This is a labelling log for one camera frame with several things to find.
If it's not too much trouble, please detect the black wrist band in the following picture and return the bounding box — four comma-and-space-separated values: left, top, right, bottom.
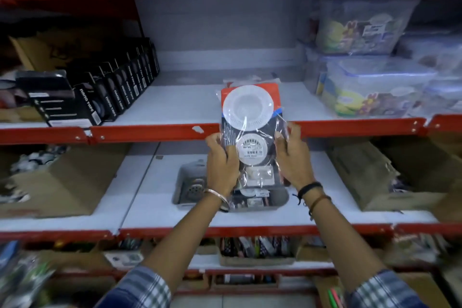
293, 181, 323, 206

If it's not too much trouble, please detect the silver bangle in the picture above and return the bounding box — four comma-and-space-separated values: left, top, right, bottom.
202, 188, 231, 213

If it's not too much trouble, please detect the worn brown cardboard box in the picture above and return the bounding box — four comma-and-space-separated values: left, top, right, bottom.
326, 130, 462, 222

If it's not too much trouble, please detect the large black display carton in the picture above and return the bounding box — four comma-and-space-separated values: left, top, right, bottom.
14, 70, 96, 129

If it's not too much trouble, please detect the cardboard box of coloured pens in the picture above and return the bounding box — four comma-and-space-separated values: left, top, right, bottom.
313, 270, 452, 308

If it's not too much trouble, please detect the pile of assorted packaged goods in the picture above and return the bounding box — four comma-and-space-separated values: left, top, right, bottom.
0, 68, 47, 125

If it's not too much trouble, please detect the person's left forearm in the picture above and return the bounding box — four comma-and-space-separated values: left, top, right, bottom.
94, 191, 230, 308

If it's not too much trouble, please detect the cardboard box of packaged tools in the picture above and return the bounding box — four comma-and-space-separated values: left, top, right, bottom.
216, 236, 297, 268

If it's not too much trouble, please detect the person's right forearm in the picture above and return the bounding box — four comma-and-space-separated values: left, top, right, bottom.
306, 187, 427, 308

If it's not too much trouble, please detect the person's left hand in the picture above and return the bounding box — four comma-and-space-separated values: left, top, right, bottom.
205, 133, 241, 199

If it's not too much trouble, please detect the cardboard box with white fittings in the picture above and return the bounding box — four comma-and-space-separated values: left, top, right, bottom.
0, 142, 131, 221

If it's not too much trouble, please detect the stack of clear storage containers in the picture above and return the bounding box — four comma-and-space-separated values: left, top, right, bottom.
295, 0, 462, 120

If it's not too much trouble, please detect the small grey plastic tray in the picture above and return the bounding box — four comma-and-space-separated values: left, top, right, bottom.
172, 159, 212, 208

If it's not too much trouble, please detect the pile of white fittings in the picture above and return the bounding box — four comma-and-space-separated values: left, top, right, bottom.
10, 144, 70, 176

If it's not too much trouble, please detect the row of black tape boxes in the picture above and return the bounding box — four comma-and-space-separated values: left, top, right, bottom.
66, 37, 161, 128

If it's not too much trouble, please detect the cardboard box white label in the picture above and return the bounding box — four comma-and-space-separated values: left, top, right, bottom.
102, 239, 156, 271

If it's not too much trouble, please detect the person's right hand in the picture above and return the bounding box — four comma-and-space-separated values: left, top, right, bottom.
274, 122, 317, 192

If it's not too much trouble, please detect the torn brown cardboard piece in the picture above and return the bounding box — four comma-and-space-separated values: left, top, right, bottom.
8, 27, 120, 73

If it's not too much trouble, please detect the dark patterned tray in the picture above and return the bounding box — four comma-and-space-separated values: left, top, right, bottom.
226, 173, 291, 213

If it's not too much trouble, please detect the brown thread bracelet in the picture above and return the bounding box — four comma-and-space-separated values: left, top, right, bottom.
308, 194, 333, 220

